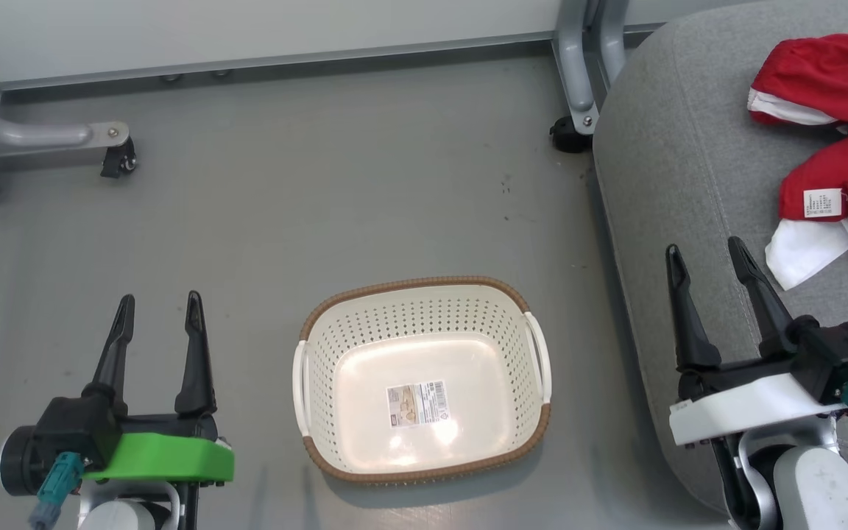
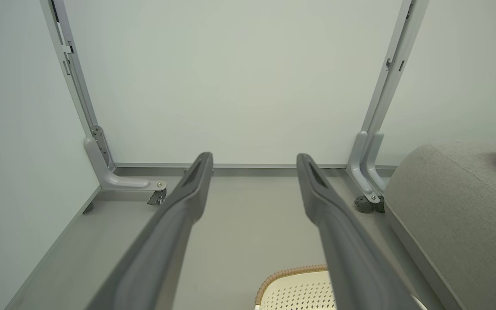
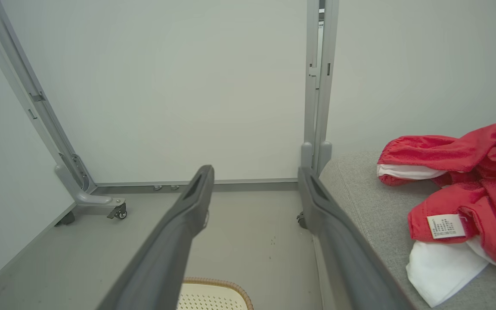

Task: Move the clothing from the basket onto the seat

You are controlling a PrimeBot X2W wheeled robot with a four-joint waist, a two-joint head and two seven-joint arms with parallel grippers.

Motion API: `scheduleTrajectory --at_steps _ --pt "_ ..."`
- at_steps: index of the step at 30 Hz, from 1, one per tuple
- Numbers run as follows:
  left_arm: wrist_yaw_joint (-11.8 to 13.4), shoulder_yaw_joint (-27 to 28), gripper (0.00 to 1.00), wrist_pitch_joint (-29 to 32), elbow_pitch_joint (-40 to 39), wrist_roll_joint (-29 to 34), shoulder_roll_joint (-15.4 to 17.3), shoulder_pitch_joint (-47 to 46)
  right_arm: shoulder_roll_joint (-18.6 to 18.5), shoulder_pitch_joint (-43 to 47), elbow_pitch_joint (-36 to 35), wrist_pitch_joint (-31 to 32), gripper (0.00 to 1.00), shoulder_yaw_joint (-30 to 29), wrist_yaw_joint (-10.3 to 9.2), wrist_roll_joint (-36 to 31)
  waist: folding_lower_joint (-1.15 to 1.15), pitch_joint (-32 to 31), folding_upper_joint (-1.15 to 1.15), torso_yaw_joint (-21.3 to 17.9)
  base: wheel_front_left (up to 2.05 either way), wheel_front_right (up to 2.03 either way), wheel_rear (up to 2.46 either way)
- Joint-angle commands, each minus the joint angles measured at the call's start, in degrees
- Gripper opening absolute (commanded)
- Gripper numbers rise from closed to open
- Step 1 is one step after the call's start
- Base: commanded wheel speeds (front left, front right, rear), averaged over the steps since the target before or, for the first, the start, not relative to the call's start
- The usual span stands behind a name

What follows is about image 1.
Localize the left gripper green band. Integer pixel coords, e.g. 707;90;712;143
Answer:
81;290;236;488

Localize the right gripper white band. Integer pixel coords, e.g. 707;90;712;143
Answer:
665;236;838;448

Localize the red garment with white stripe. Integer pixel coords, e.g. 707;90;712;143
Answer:
746;32;848;133

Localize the cream perforated basket brown rim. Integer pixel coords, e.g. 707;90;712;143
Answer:
291;275;554;485

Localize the black caster wheel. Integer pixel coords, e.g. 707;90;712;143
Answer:
99;138;138;180
548;116;594;155

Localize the printed barcode sticker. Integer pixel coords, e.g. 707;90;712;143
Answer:
385;379;449;428

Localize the left black cable teal connector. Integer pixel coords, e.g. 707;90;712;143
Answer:
29;451;88;530

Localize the grey metal frame leg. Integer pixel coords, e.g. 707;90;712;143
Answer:
550;0;632;138
0;43;132;160

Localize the grey metal wall rail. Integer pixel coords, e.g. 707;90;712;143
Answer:
0;21;664;93

